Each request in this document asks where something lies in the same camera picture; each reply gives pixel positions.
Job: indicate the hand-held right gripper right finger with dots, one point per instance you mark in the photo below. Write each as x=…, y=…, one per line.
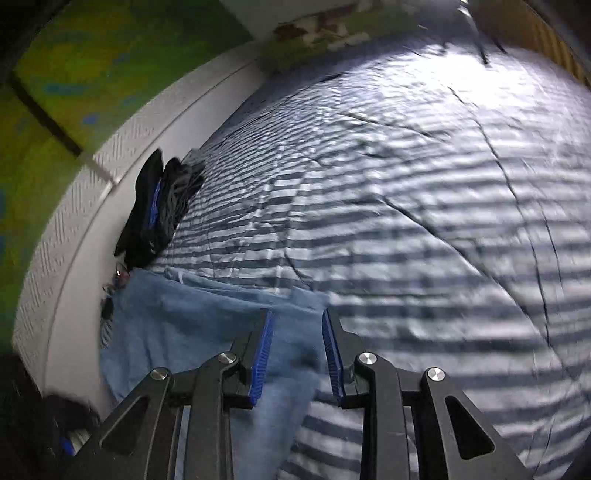
x=332, y=360

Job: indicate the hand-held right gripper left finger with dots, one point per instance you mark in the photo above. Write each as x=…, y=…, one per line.
x=261, y=360

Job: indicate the green printed pillow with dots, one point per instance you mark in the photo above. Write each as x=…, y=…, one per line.
x=323, y=32

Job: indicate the blue denim pants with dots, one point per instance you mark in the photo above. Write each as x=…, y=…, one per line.
x=184, y=332

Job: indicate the black bag with blue trim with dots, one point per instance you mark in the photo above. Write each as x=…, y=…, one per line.
x=143, y=217

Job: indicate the blue striped blanket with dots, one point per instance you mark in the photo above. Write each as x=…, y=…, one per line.
x=415, y=230

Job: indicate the green wall poster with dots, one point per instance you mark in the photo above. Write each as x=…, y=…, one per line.
x=115, y=69

